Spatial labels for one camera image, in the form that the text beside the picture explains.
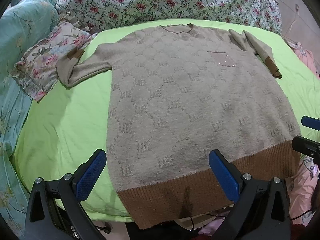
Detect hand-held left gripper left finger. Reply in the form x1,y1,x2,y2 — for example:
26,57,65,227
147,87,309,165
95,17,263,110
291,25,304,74
25,149,107,240

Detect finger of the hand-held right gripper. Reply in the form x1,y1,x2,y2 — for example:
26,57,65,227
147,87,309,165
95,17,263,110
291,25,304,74
292,135,320,164
301,116,320,131

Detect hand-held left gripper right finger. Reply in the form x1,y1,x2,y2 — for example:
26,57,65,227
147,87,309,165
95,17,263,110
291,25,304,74
209,149,292,240

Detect beige knit sweater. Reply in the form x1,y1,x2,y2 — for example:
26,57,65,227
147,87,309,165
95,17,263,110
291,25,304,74
56,23,302,230

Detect pink printed cloth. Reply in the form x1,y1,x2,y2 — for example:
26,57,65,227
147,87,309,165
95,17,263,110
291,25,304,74
284,39,320,227

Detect green bed sheet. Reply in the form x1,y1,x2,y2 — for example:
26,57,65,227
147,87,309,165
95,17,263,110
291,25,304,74
12,19,320,222

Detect floral ruffled pillow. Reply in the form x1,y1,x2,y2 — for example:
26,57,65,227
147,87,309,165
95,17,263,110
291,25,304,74
11,21,92,102

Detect teal floral blanket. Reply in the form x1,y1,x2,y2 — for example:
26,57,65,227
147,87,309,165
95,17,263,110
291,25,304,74
0,0,60,230

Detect floral quilt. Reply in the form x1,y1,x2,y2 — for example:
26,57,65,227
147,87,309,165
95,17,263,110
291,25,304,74
55,0,283,34

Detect black cable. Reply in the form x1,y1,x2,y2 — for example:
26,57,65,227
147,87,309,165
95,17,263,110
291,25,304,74
291,202,319,221
187,211,232,231

